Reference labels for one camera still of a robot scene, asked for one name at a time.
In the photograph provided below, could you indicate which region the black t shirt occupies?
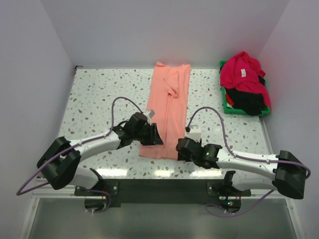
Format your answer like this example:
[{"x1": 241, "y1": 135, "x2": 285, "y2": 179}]
[{"x1": 225, "y1": 77, "x2": 271, "y2": 116}]

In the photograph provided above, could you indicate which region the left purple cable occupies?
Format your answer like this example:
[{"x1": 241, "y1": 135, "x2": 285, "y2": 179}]
[{"x1": 16, "y1": 97, "x2": 150, "y2": 214}]

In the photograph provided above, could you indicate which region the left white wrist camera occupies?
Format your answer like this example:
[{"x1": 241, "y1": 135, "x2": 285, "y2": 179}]
[{"x1": 145, "y1": 110, "x2": 155, "y2": 119}]

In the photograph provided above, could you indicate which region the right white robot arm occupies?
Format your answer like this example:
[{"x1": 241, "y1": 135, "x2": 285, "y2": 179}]
[{"x1": 176, "y1": 137, "x2": 309, "y2": 200}]

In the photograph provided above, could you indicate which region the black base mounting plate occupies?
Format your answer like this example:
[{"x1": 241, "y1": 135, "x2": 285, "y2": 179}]
[{"x1": 74, "y1": 179, "x2": 251, "y2": 210}]

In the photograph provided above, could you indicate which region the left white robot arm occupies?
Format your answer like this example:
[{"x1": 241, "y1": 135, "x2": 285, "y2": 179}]
[{"x1": 37, "y1": 110, "x2": 163, "y2": 195}]

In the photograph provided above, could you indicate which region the green plastic bin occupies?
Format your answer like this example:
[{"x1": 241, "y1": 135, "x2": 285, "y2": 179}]
[{"x1": 220, "y1": 61, "x2": 271, "y2": 116}]

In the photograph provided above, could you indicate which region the aluminium frame rail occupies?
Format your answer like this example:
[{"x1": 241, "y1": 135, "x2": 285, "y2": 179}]
[{"x1": 18, "y1": 117, "x2": 306, "y2": 239}]

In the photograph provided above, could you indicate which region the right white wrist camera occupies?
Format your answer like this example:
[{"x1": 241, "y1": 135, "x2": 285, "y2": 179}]
[{"x1": 185, "y1": 125, "x2": 201, "y2": 142}]

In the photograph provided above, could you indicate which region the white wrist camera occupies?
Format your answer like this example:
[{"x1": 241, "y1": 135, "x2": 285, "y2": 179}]
[
  {"x1": 145, "y1": 110, "x2": 155, "y2": 119},
  {"x1": 185, "y1": 125, "x2": 201, "y2": 142}
]

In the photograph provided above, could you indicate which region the salmon pink t shirt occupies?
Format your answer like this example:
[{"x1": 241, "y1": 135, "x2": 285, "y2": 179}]
[{"x1": 139, "y1": 62, "x2": 191, "y2": 160}]

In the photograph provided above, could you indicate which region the magenta red t shirt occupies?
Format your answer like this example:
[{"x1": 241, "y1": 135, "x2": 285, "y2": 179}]
[{"x1": 220, "y1": 51, "x2": 271, "y2": 107}]

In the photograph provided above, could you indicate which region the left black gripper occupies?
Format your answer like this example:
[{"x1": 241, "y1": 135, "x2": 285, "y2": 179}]
[{"x1": 133, "y1": 122, "x2": 163, "y2": 146}]

